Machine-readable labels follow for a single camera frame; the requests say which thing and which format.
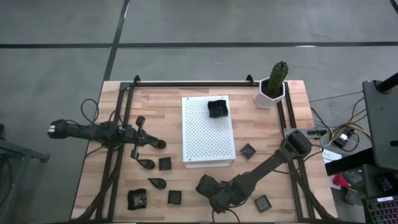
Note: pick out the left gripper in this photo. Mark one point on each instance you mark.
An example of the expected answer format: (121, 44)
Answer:
(136, 137)

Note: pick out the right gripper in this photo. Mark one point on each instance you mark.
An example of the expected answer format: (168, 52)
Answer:
(206, 186)

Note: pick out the black small square plate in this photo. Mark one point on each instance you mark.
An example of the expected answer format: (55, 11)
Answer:
(164, 163)
(247, 151)
(263, 203)
(174, 197)

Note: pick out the black wavy square plate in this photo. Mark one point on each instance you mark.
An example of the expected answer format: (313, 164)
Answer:
(217, 109)
(137, 199)

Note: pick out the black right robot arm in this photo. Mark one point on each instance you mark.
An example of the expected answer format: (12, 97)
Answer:
(264, 165)

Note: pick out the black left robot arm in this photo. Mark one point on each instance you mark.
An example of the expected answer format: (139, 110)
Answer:
(87, 132)

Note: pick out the white perforated metal shelf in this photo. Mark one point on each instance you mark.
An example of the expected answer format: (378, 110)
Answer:
(202, 137)

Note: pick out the white hexagonal planter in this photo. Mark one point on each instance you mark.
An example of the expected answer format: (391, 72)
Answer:
(261, 101)

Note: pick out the grey metal stand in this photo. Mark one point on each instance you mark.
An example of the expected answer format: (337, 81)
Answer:
(25, 153)

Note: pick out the white paper sheet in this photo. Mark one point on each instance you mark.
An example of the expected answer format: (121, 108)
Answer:
(330, 155)

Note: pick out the green cactus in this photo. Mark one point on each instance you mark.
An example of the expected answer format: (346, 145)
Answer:
(276, 77)

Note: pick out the red object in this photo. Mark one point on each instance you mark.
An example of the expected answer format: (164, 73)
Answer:
(340, 180)

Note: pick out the power adapter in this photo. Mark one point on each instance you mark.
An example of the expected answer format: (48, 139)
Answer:
(343, 139)

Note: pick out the backlit keyboard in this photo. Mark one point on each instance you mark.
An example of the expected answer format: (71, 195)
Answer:
(382, 211)

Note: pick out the black pole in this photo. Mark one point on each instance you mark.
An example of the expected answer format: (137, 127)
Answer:
(388, 83)

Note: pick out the black aluminium frame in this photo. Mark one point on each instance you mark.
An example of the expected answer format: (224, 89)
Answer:
(199, 84)

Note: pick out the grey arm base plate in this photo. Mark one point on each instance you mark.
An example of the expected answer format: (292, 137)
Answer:
(288, 132)

